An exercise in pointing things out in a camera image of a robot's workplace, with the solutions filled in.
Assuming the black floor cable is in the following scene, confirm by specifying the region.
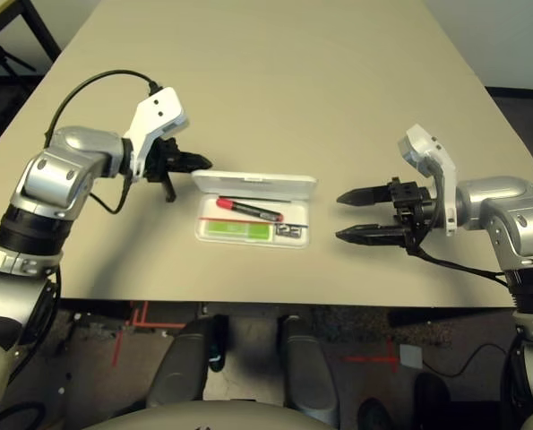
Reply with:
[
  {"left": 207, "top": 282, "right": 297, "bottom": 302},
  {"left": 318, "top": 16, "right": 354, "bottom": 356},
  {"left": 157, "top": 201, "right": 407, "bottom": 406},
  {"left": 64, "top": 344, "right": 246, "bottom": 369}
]
[{"left": 420, "top": 342, "right": 513, "bottom": 377}]

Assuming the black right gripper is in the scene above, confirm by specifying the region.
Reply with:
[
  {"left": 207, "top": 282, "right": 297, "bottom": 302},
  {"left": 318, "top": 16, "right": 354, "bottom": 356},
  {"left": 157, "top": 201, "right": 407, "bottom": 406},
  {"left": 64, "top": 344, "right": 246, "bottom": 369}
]
[{"left": 335, "top": 176, "right": 443, "bottom": 254}]

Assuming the grey square floor plate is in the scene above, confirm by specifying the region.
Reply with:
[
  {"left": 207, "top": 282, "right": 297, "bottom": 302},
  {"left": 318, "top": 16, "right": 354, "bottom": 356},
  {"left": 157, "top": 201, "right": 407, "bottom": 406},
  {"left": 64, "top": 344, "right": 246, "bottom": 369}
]
[{"left": 399, "top": 343, "right": 424, "bottom": 368}]

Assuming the beige robot torso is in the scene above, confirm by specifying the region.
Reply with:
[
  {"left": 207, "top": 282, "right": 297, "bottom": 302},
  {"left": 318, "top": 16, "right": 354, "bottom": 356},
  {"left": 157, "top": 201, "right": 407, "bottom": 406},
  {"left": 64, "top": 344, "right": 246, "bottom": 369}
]
[{"left": 82, "top": 400, "right": 334, "bottom": 430}]

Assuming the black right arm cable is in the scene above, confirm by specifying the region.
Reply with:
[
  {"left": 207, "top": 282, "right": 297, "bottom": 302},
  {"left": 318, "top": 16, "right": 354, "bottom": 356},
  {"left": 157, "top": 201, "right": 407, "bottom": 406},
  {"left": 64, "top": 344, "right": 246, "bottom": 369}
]
[{"left": 408, "top": 245, "right": 518, "bottom": 288}]

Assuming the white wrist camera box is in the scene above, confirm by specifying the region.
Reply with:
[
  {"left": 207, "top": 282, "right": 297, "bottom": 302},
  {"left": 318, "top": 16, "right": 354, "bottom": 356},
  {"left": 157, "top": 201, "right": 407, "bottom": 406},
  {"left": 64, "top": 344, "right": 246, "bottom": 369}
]
[
  {"left": 397, "top": 124, "right": 460, "bottom": 237},
  {"left": 122, "top": 87, "right": 190, "bottom": 183}
]

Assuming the black tripod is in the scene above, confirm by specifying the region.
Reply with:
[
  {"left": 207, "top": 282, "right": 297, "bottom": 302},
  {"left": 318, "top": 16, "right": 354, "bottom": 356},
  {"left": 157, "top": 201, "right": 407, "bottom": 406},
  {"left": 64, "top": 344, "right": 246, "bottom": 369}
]
[{"left": 0, "top": 39, "right": 37, "bottom": 75}]

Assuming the black shoe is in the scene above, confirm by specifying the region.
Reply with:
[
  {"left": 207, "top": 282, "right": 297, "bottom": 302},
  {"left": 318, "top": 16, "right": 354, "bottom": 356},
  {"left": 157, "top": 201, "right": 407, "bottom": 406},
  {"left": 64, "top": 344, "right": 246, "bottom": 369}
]
[
  {"left": 413, "top": 371, "right": 451, "bottom": 430},
  {"left": 357, "top": 397, "right": 395, "bottom": 430}
]

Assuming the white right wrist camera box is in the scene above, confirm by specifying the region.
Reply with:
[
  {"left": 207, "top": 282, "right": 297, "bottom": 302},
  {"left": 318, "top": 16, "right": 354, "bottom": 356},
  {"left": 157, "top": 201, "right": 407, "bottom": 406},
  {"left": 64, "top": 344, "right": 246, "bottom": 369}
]
[{"left": 397, "top": 124, "right": 460, "bottom": 237}]

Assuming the yellow-edged side table black frame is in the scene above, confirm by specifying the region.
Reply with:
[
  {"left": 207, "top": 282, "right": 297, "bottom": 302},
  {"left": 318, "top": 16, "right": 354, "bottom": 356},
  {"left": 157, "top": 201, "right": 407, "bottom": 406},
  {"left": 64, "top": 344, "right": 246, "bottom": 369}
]
[{"left": 0, "top": 0, "right": 61, "bottom": 77}]

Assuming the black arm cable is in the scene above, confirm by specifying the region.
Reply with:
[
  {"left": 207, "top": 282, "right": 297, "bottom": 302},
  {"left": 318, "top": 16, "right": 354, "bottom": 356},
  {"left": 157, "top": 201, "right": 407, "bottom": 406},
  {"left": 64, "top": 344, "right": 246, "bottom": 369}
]
[
  {"left": 44, "top": 69, "right": 162, "bottom": 215},
  {"left": 408, "top": 245, "right": 518, "bottom": 288}
]

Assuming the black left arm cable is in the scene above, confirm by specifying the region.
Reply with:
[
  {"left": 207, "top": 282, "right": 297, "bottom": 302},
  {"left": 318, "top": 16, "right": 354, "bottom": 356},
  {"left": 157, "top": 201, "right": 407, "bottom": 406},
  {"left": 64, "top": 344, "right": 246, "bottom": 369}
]
[{"left": 44, "top": 69, "right": 162, "bottom": 215}]

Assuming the dark grey robot left leg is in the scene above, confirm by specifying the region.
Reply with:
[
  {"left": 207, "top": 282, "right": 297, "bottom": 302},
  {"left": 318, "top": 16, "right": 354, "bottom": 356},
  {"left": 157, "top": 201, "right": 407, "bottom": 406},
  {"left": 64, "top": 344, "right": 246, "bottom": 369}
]
[{"left": 147, "top": 315, "right": 213, "bottom": 407}]

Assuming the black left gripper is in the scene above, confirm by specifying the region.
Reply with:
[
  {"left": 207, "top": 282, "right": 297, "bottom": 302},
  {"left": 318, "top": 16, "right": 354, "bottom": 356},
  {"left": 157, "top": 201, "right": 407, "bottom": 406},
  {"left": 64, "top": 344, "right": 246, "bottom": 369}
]
[{"left": 144, "top": 137, "right": 213, "bottom": 202}]

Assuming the green highlighter pen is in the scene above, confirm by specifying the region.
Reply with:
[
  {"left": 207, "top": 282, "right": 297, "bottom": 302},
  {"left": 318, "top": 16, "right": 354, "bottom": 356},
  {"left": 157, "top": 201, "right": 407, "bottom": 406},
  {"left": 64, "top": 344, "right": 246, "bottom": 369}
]
[{"left": 204, "top": 221, "right": 274, "bottom": 239}]

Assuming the dark grey robot right leg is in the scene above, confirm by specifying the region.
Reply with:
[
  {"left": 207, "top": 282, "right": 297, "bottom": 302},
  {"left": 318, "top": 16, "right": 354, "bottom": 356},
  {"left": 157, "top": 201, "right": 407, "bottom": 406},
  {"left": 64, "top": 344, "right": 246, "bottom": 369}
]
[{"left": 277, "top": 314, "right": 341, "bottom": 426}]

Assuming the black marker with red cap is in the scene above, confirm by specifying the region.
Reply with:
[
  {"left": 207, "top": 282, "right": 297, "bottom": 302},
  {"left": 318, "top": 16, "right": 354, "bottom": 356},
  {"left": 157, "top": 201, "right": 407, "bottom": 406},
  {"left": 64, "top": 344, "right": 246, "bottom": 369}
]
[{"left": 215, "top": 196, "right": 285, "bottom": 223}]

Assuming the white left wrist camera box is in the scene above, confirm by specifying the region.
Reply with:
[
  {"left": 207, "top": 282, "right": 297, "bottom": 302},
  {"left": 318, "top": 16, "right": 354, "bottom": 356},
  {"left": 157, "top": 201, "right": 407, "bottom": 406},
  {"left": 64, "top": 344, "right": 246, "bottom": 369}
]
[{"left": 122, "top": 87, "right": 190, "bottom": 183}]

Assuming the dark grey robot leg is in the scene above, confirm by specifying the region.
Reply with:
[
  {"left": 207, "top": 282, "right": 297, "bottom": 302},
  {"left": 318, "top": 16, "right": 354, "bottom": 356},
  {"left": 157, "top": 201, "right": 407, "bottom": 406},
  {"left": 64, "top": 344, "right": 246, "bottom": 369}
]
[
  {"left": 277, "top": 314, "right": 341, "bottom": 426},
  {"left": 147, "top": 315, "right": 213, "bottom": 407}
]

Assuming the white plastic pencil case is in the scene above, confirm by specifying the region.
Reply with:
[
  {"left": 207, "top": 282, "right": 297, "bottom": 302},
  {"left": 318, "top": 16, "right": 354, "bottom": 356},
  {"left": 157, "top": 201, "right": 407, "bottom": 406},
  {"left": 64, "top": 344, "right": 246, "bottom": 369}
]
[{"left": 192, "top": 168, "right": 319, "bottom": 249}]

